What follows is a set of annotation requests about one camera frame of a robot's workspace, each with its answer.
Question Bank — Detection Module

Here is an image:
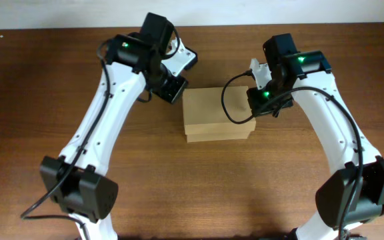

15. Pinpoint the cardboard box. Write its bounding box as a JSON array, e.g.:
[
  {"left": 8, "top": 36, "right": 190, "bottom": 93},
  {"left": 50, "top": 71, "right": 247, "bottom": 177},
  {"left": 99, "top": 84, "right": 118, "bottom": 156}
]
[{"left": 183, "top": 86, "right": 256, "bottom": 143}]

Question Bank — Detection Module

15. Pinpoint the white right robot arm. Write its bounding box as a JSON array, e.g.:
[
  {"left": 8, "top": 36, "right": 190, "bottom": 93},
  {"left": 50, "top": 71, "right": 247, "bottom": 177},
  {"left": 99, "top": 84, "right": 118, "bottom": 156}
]
[{"left": 247, "top": 33, "right": 384, "bottom": 239}]

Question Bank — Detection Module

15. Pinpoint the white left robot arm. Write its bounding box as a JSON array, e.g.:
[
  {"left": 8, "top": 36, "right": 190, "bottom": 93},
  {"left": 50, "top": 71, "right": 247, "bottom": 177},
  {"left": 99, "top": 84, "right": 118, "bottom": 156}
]
[{"left": 40, "top": 13, "right": 197, "bottom": 239}]

